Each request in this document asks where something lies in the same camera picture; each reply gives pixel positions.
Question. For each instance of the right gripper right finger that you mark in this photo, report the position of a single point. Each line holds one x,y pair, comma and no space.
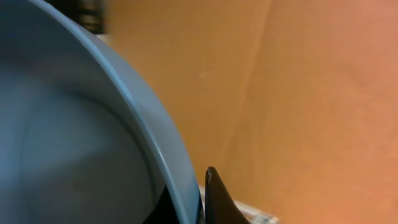
219,206

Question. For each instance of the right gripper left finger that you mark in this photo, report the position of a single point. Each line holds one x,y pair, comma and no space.
164,211

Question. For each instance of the blue plate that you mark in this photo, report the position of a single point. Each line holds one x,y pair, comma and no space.
84,139

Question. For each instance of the grey dishwasher rack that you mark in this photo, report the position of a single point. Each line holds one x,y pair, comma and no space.
254,216

